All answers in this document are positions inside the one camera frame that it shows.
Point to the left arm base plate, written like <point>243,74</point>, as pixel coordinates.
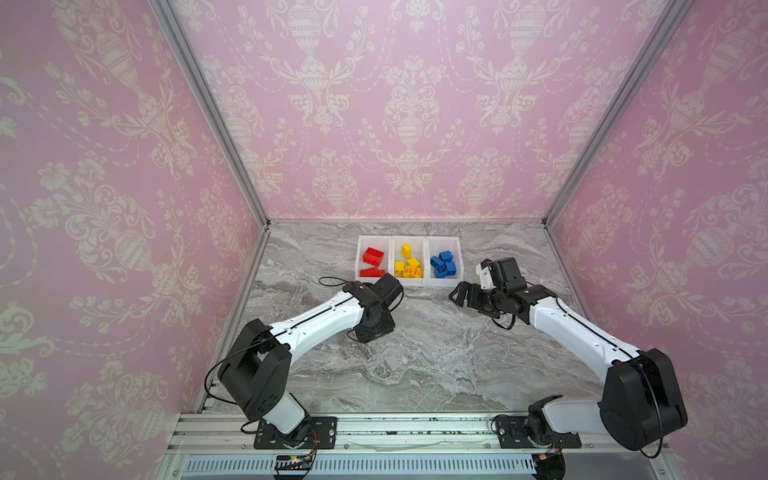
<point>314,432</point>

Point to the left white plastic bin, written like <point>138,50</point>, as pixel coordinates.
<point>377,242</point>

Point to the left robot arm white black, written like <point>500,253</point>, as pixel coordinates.
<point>255,370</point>

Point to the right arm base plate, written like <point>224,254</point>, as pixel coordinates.
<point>519,432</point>

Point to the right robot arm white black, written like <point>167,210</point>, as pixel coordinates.
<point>641,401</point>

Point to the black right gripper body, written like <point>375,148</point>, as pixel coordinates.
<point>477,297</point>

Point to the aluminium corner post right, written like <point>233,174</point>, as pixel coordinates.
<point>662,31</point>

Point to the aluminium corner post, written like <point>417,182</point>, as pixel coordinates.
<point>662,31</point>
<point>194,74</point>

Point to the aluminium corner post left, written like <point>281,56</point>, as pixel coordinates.
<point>194,74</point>

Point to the right white plastic bin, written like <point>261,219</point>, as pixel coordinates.
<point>435,245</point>

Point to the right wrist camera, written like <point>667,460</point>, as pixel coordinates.
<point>503,275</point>

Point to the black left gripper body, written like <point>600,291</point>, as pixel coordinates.
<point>384,323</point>

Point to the white plastic bin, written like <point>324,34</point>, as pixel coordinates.
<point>418,252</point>
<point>377,242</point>
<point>435,245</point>

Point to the aluminium front rail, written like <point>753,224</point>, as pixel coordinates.
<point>402,446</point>

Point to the red lego brick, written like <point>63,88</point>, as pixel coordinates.
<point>372,272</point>
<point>373,257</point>

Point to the middle white plastic bin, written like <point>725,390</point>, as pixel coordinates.
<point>418,252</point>

